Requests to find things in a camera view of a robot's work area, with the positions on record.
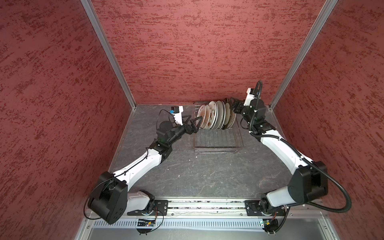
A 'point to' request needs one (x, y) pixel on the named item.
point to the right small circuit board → (266, 222)
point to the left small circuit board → (143, 222)
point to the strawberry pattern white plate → (213, 115)
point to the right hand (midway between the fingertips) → (235, 101)
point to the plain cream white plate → (221, 117)
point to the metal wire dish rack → (205, 141)
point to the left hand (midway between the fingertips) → (196, 119)
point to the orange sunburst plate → (202, 112)
